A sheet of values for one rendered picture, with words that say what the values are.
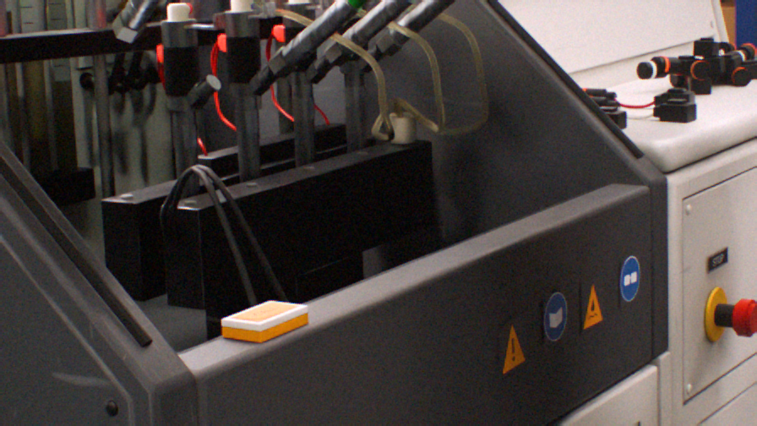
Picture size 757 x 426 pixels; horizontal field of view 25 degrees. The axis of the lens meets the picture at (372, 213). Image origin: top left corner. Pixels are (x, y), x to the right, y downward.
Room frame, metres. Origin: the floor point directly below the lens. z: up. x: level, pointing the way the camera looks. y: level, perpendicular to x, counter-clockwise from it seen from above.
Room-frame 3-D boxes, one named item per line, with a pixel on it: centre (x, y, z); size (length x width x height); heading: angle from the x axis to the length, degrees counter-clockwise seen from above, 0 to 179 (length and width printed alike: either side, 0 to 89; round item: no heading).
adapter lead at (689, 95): (1.71, -0.27, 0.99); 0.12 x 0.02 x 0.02; 63
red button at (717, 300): (1.56, -0.34, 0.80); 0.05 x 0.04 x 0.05; 146
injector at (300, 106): (1.47, 0.05, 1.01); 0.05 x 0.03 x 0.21; 56
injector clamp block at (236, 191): (1.44, 0.08, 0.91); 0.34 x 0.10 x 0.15; 146
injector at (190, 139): (1.33, 0.14, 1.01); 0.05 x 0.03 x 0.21; 56
